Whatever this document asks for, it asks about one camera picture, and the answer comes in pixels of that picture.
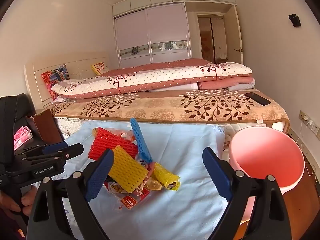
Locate colourful patchwork pillow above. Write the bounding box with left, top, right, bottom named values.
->
left=41, top=64, right=70, bottom=100

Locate red clear snack wrapper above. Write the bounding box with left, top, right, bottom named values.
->
left=102, top=129, right=153, bottom=212

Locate yellow foam fruit net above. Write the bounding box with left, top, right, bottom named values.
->
left=107, top=145, right=149, bottom=193

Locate yellow floral pillow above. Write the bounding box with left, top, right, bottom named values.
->
left=91, top=62, right=109, bottom=76

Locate light blue cloth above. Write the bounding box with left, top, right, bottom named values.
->
left=31, top=121, right=250, bottom=240

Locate brown cardboard box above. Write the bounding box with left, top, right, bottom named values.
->
left=25, top=109, right=63, bottom=143

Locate cream room door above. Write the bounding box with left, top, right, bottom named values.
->
left=226, top=5, right=243, bottom=64

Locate cream wooden bed frame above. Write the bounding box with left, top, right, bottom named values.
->
left=24, top=52, right=290, bottom=134

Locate white sliding-door wardrobe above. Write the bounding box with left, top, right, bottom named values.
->
left=112, top=0, right=237, bottom=68

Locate brown hallway door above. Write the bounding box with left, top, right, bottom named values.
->
left=199, top=16, right=228, bottom=60

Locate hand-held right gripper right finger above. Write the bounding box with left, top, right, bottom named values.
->
left=202, top=147, right=293, bottom=240

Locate pink plastic bucket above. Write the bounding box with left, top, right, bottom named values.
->
left=229, top=127, right=305, bottom=224

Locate pink patterned cloth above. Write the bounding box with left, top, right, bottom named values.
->
left=14, top=126, right=33, bottom=151

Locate beige leaf-print blanket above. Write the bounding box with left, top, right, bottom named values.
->
left=47, top=89, right=290, bottom=134

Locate dotted floral folded quilt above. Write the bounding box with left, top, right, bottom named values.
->
left=51, top=58, right=256, bottom=99

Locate black chair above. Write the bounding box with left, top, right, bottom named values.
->
left=14, top=93, right=63, bottom=153

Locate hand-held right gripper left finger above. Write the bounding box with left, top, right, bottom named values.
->
left=27, top=149, right=115, bottom=240

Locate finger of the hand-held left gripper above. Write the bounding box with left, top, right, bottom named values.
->
left=24, top=143, right=84, bottom=167
left=15, top=142, right=68, bottom=158

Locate red foam fruit net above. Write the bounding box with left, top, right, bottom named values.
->
left=88, top=127, right=139, bottom=161

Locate person's left hand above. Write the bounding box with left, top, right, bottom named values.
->
left=0, top=184, right=38, bottom=220

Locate blue foam fruit net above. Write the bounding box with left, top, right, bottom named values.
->
left=130, top=118, right=153, bottom=163

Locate black wall-mounted device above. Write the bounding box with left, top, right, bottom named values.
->
left=288, top=13, right=301, bottom=27

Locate black smartphone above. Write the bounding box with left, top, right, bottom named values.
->
left=244, top=92, right=271, bottom=106

